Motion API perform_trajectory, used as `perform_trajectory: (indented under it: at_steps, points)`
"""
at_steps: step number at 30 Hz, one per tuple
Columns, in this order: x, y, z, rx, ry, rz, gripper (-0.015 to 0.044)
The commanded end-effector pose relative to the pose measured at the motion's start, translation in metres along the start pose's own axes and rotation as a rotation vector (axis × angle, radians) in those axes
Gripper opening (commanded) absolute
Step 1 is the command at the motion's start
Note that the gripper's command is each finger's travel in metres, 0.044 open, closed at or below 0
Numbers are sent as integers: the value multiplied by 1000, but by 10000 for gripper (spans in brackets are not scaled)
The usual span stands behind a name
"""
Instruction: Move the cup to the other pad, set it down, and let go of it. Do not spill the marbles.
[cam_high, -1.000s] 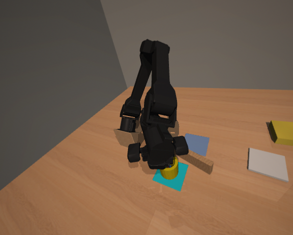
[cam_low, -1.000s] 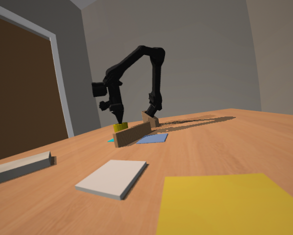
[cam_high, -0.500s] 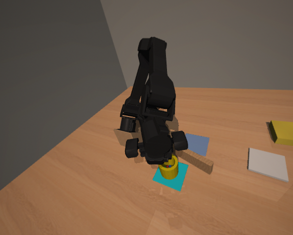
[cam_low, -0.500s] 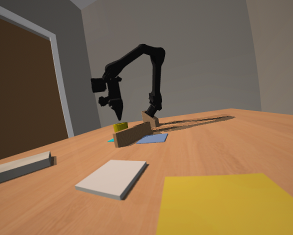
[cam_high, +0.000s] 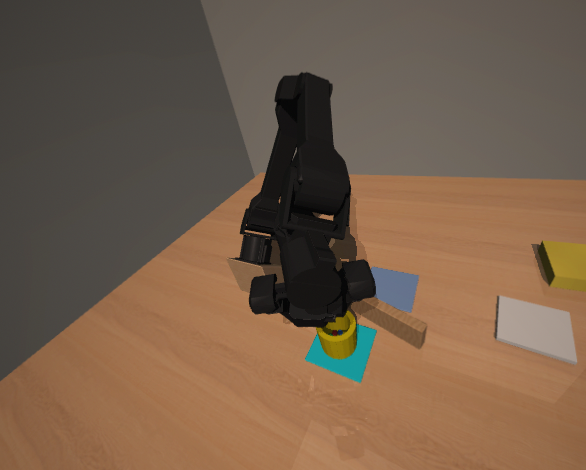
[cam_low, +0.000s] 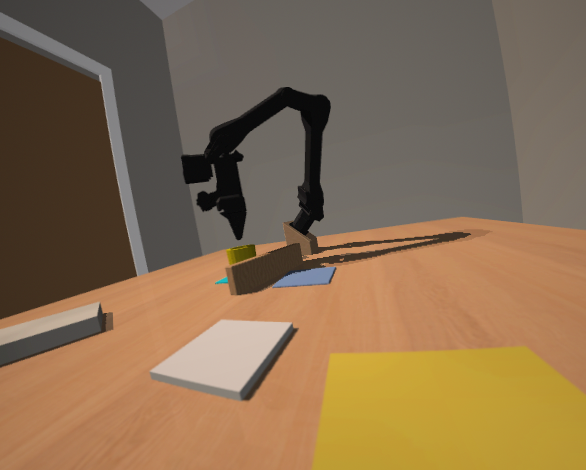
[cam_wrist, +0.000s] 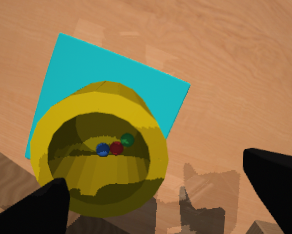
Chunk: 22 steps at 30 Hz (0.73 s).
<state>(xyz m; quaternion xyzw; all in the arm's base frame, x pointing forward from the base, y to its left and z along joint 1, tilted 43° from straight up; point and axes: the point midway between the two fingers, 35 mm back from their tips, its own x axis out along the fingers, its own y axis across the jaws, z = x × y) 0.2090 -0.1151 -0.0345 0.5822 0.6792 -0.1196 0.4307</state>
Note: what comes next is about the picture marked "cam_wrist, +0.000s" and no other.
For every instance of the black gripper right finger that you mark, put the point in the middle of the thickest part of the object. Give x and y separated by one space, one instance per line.
271 175

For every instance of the long wooden bar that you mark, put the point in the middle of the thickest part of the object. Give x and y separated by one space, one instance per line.
16 183

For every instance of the yellow cup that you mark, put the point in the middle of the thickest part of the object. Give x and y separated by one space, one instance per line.
64 146

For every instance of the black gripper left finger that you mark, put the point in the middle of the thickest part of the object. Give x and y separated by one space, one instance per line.
45 211

